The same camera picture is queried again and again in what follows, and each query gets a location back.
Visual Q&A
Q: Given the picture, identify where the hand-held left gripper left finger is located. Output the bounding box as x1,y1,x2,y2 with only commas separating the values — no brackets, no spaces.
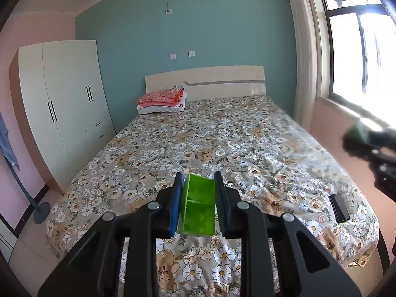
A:
37,172,184,297

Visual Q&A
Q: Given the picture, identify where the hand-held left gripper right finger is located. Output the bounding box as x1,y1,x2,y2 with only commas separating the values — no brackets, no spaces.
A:
213,171,361,297

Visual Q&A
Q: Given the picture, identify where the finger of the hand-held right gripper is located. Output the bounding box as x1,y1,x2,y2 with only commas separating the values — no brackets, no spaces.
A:
342,130,396,161

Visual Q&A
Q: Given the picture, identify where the green plastic block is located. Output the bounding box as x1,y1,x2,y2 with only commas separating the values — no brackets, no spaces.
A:
177,173,216,236

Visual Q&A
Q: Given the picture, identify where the black smartphone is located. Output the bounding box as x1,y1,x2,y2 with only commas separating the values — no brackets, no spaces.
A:
329,193,350,223

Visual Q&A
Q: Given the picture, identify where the bed with floral sheet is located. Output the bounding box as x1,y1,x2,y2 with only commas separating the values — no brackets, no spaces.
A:
45,95,380,297

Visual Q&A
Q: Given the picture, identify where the folded pink blanket on pillow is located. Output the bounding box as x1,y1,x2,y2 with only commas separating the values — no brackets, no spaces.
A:
137,94,189,115

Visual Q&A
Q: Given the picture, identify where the window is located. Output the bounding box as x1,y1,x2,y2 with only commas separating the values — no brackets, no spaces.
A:
317,0,396,121

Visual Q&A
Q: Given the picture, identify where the beige curtain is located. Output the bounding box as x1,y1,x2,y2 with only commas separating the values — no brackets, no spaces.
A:
283,0,319,130

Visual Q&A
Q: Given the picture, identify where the cream bed headboard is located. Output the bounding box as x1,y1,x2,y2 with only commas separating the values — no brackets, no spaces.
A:
145,66,267,103

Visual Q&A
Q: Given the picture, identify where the grey floor fan stand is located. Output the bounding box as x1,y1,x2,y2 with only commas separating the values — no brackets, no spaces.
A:
0,155,51,225

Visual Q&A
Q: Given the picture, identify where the white wardrobe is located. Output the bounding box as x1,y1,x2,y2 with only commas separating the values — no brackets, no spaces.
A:
9,40,116,192

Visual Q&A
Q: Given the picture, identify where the hanging blue cloth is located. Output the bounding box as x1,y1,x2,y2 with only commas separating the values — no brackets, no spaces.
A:
0,111,21,171

